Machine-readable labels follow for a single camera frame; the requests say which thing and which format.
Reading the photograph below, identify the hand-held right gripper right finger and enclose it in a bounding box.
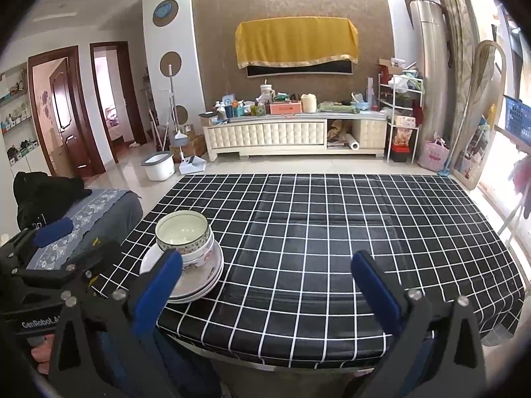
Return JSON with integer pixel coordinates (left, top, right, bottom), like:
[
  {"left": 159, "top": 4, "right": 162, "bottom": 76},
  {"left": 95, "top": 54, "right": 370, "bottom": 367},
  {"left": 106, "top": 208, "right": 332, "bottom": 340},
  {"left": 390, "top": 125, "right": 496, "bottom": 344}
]
[{"left": 350, "top": 250, "right": 489, "bottom": 398}]

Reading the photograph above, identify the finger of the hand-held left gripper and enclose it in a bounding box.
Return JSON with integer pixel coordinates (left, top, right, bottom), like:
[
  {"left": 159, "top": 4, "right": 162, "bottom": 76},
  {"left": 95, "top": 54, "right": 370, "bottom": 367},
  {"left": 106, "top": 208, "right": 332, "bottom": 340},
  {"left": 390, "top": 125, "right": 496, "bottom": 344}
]
[
  {"left": 7, "top": 217, "right": 74, "bottom": 258},
  {"left": 0, "top": 241, "right": 122, "bottom": 308}
]

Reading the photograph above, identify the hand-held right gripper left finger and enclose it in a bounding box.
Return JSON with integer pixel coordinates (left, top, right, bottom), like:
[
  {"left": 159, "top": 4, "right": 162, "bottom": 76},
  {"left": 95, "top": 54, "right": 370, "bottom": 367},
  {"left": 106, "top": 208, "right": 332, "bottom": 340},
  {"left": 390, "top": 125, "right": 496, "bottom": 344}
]
[{"left": 47, "top": 249, "right": 185, "bottom": 398}]

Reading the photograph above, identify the floral print white plate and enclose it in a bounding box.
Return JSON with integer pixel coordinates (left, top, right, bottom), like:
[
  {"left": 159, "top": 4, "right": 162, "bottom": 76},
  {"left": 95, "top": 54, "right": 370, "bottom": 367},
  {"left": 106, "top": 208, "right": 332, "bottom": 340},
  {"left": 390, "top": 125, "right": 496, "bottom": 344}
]
[{"left": 140, "top": 242, "right": 225, "bottom": 290}]

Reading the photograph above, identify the white bowl with floral outside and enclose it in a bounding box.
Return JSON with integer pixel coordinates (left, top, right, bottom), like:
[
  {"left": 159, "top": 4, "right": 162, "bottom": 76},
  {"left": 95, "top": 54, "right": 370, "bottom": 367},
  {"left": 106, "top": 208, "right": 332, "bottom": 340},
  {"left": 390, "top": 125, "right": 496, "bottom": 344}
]
[{"left": 180, "top": 245, "right": 216, "bottom": 273}]

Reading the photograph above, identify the green patterned bowl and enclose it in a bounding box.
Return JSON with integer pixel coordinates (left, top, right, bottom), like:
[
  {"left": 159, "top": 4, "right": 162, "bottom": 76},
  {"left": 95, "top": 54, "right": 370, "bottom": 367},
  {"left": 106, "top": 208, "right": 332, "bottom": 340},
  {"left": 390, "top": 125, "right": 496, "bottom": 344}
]
[{"left": 155, "top": 210, "right": 210, "bottom": 254}]

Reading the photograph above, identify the person's left hand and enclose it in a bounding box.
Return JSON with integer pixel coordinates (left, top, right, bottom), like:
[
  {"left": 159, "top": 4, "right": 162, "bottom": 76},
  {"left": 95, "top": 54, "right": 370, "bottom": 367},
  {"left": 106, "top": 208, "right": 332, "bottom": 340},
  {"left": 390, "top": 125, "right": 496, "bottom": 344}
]
[{"left": 31, "top": 334, "right": 56, "bottom": 378}]

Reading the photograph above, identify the black clothing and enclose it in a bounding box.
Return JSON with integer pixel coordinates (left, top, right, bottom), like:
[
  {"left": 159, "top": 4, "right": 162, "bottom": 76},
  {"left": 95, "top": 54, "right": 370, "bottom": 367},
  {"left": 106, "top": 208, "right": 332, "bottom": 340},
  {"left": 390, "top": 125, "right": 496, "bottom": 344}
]
[{"left": 12, "top": 171, "right": 92, "bottom": 229}]

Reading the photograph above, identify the grey covered sofa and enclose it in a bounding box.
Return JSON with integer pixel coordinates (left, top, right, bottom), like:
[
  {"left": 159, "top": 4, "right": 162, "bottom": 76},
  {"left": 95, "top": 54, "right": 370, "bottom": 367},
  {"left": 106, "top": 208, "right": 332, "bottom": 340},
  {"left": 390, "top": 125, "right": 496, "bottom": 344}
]
[{"left": 17, "top": 188, "right": 144, "bottom": 274}]

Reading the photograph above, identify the black checked tablecloth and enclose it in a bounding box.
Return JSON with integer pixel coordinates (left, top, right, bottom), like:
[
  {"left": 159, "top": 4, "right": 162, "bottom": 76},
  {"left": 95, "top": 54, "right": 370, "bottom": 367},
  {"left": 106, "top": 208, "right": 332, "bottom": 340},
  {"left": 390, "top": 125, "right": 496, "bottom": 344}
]
[{"left": 118, "top": 174, "right": 525, "bottom": 367}]

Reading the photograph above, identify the white mop bucket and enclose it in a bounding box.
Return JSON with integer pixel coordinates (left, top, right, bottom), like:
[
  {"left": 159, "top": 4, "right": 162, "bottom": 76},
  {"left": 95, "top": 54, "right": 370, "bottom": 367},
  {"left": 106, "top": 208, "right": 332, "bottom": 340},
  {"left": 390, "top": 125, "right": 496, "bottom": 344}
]
[{"left": 141, "top": 153, "right": 175, "bottom": 182}]

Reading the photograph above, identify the brown wooden door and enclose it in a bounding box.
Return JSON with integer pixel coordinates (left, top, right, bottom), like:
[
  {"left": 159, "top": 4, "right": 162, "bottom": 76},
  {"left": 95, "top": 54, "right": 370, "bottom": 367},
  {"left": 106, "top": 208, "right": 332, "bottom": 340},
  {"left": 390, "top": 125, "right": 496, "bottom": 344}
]
[{"left": 28, "top": 45, "right": 104, "bottom": 177}]

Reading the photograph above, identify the white dustpan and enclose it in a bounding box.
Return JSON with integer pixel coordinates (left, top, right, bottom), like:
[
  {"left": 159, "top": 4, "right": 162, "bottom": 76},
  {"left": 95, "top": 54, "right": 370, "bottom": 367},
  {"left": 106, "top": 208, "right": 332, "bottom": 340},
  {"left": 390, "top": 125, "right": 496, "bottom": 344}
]
[{"left": 179, "top": 155, "right": 207, "bottom": 175}]

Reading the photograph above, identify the pink bag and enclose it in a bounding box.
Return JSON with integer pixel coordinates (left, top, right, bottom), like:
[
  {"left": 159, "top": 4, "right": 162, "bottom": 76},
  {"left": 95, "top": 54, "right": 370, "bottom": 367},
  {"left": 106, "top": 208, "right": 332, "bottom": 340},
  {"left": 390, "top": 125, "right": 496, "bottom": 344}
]
[{"left": 418, "top": 139, "right": 450, "bottom": 171}]

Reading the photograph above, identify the white mop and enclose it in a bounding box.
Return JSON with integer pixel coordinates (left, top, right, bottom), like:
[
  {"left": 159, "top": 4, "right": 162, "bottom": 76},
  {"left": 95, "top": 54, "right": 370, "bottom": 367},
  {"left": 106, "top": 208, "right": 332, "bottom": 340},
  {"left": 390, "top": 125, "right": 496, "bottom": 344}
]
[{"left": 166, "top": 64, "right": 187, "bottom": 150}]

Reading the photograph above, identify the cream television cabinet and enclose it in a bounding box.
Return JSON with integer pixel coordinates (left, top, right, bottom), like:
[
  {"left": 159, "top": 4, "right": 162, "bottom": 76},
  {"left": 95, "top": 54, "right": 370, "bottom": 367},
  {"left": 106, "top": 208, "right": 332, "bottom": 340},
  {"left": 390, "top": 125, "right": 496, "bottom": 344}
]
[{"left": 203, "top": 110, "right": 388, "bottom": 162}]

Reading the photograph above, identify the oval standing mirror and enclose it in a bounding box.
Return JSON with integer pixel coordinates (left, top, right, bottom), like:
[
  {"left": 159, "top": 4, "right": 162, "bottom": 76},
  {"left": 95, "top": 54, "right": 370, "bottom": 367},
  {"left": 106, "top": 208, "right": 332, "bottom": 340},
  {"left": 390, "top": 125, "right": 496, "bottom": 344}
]
[{"left": 450, "top": 40, "right": 507, "bottom": 191}]

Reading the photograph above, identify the standing air conditioner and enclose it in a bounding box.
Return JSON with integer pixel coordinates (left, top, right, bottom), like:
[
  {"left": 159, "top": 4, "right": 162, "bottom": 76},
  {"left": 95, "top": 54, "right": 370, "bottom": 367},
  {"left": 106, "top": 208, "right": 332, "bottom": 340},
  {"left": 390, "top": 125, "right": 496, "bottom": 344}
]
[{"left": 410, "top": 0, "right": 451, "bottom": 150}]

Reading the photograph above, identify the blue plastic basket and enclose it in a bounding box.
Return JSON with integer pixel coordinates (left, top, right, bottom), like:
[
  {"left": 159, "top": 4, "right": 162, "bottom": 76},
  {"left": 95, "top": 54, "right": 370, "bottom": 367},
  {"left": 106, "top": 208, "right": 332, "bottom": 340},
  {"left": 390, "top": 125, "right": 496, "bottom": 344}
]
[{"left": 504, "top": 95, "right": 531, "bottom": 142}]

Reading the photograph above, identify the black television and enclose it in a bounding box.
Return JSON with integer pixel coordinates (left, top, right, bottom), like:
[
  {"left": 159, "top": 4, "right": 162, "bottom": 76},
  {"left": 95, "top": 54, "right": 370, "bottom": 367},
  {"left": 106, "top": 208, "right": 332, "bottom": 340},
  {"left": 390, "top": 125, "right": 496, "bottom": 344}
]
[{"left": 247, "top": 60, "right": 355, "bottom": 79}]

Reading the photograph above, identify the patterned curtain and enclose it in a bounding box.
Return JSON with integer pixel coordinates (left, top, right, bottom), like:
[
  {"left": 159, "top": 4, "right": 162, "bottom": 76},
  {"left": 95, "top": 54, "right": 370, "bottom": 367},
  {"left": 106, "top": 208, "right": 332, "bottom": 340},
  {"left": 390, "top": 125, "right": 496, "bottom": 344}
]
[{"left": 427, "top": 0, "right": 478, "bottom": 150}]

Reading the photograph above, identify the yellow television cover cloth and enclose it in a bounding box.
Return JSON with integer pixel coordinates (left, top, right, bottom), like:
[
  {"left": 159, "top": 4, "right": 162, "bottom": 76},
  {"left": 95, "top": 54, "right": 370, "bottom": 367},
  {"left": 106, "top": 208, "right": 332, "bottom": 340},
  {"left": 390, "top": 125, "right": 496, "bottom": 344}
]
[{"left": 234, "top": 17, "right": 359, "bottom": 69}]

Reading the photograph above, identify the wall shelf with bottles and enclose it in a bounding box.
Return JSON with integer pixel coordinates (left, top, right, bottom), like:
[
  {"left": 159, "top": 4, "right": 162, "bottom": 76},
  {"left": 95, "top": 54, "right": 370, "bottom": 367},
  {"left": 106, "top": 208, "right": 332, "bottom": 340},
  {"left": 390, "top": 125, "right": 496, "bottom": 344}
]
[{"left": 0, "top": 70, "right": 42, "bottom": 166}]

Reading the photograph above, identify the white wire shelf rack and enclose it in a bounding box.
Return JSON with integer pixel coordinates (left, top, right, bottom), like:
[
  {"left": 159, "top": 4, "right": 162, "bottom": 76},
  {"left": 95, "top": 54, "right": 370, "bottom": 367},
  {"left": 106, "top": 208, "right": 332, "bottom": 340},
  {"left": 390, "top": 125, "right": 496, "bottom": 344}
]
[{"left": 377, "top": 72, "right": 424, "bottom": 163}]

